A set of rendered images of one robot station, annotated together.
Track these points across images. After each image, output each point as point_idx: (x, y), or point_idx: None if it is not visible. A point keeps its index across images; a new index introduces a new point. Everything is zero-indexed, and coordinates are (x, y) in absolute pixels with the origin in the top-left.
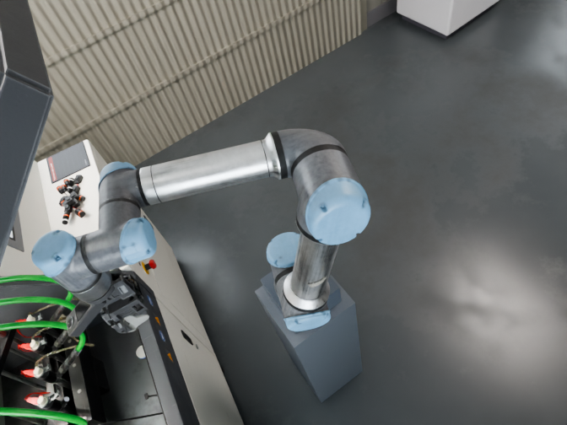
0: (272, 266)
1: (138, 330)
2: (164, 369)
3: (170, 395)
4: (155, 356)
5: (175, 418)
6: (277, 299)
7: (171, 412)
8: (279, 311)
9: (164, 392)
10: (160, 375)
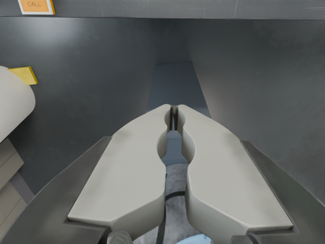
0: (181, 234)
1: None
2: (163, 17)
3: (118, 10)
4: (194, 8)
5: (81, 7)
6: (178, 160)
7: (92, 4)
8: (179, 137)
9: (128, 2)
10: (157, 6)
